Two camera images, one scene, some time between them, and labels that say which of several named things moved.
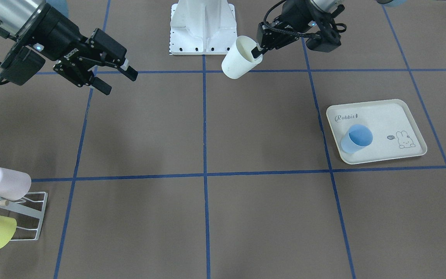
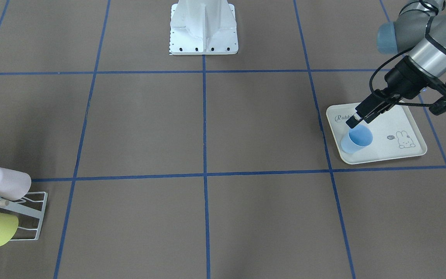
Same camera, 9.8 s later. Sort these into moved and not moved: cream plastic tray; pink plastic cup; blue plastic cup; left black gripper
Moved: left black gripper
Not moved: blue plastic cup; pink plastic cup; cream plastic tray
